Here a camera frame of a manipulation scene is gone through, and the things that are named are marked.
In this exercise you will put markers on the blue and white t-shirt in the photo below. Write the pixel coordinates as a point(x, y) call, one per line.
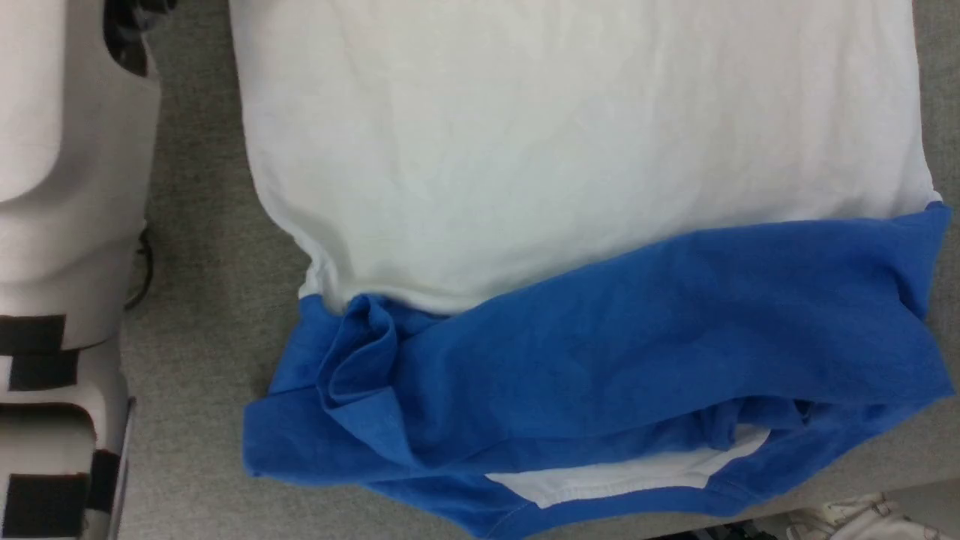
point(562, 150)

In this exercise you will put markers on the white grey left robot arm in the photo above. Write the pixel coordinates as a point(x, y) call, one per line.
point(45, 225)

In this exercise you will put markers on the grey fabric sofa cushion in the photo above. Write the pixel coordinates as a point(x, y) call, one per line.
point(202, 262)

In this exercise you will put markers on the white object on floor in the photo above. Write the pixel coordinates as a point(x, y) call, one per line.
point(847, 517)

